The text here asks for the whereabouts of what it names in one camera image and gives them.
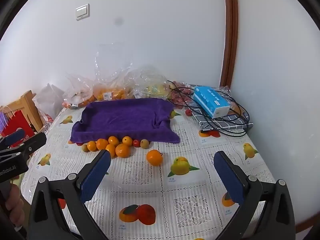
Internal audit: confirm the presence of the black cable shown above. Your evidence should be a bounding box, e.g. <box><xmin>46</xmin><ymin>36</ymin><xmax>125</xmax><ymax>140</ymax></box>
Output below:
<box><xmin>167</xmin><ymin>80</ymin><xmax>250</xmax><ymax>138</ymax></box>

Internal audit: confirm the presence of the clear bag of oranges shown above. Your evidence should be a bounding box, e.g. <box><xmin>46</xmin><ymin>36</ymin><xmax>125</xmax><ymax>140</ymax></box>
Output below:
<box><xmin>94</xmin><ymin>44</ymin><xmax>132</xmax><ymax>102</ymax></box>

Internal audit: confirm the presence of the pile of oranges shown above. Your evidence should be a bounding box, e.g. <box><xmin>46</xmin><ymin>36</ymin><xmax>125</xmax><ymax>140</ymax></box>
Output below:
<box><xmin>87</xmin><ymin>135</ymin><xmax>133</xmax><ymax>158</ymax></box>

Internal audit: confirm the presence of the grey checked cloth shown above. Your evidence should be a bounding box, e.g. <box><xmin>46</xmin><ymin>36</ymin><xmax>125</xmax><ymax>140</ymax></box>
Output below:
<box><xmin>191</xmin><ymin>85</ymin><xmax>253</xmax><ymax>132</ymax></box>

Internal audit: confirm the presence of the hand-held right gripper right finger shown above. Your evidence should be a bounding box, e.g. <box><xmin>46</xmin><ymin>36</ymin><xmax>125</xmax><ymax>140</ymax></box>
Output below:
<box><xmin>214</xmin><ymin>151</ymin><xmax>295</xmax><ymax>240</ymax></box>

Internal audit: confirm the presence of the red gift bag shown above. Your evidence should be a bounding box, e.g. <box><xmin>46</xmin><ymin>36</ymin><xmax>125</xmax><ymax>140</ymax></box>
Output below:
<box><xmin>0</xmin><ymin>110</ymin><xmax>35</xmax><ymax>142</ymax></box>

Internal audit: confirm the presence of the red white plastic bag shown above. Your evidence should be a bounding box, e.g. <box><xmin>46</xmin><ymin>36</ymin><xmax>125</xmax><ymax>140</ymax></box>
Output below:
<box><xmin>39</xmin><ymin>112</ymin><xmax>55</xmax><ymax>130</ymax></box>

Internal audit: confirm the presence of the brown wooden door frame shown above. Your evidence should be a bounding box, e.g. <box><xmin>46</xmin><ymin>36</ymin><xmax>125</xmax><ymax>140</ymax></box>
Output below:
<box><xmin>219</xmin><ymin>0</ymin><xmax>238</xmax><ymax>88</ymax></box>

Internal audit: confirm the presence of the clear bag of red fruit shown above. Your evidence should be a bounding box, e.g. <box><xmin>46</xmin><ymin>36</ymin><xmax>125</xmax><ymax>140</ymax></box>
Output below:
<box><xmin>169</xmin><ymin>81</ymin><xmax>198</xmax><ymax>110</ymax></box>

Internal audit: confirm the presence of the wooden chair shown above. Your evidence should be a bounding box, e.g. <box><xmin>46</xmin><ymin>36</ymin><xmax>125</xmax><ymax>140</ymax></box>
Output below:
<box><xmin>0</xmin><ymin>90</ymin><xmax>46</xmax><ymax>136</ymax></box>

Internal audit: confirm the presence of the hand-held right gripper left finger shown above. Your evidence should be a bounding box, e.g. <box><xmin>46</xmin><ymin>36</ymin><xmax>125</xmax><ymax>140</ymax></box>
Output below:
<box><xmin>27</xmin><ymin>149</ymin><xmax>112</xmax><ymax>240</ymax></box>

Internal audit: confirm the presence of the person's left hand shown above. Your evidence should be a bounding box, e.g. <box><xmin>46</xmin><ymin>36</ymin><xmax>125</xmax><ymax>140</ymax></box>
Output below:
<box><xmin>5</xmin><ymin>179</ymin><xmax>25</xmax><ymax>230</ymax></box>

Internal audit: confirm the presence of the purple towel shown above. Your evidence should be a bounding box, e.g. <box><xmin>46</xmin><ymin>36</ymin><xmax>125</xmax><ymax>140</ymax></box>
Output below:
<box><xmin>70</xmin><ymin>98</ymin><xmax>180</xmax><ymax>144</ymax></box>

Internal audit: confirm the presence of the white light switch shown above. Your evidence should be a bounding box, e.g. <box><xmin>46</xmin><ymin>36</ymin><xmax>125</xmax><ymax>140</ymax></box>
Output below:
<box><xmin>75</xmin><ymin>3</ymin><xmax>90</xmax><ymax>21</ymax></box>

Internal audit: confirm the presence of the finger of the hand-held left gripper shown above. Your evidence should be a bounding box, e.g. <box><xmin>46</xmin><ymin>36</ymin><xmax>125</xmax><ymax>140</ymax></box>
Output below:
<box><xmin>0</xmin><ymin>132</ymin><xmax>47</xmax><ymax>164</ymax></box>
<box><xmin>0</xmin><ymin>129</ymin><xmax>25</xmax><ymax>150</ymax></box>

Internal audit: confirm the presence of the clear bag of yellow packs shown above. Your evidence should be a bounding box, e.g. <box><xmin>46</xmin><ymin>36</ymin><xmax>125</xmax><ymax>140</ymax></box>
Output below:
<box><xmin>129</xmin><ymin>66</ymin><xmax>171</xmax><ymax>99</ymax></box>

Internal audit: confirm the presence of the blue tissue box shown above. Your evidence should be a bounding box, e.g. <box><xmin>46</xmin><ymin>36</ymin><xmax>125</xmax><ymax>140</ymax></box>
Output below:
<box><xmin>193</xmin><ymin>85</ymin><xmax>232</xmax><ymax>119</ymax></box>

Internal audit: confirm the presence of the clear bag of mixed fruit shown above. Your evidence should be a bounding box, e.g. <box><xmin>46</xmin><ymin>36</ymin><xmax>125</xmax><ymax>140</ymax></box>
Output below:
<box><xmin>62</xmin><ymin>74</ymin><xmax>96</xmax><ymax>110</ymax></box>

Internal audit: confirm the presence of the mandarin with green stem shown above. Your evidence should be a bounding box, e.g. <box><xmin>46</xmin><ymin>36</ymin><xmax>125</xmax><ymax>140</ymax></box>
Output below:
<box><xmin>146</xmin><ymin>149</ymin><xmax>163</xmax><ymax>166</ymax></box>

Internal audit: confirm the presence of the fruit print tablecloth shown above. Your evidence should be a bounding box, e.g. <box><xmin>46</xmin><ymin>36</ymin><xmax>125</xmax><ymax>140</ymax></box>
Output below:
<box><xmin>21</xmin><ymin>97</ymin><xmax>278</xmax><ymax>240</ymax></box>

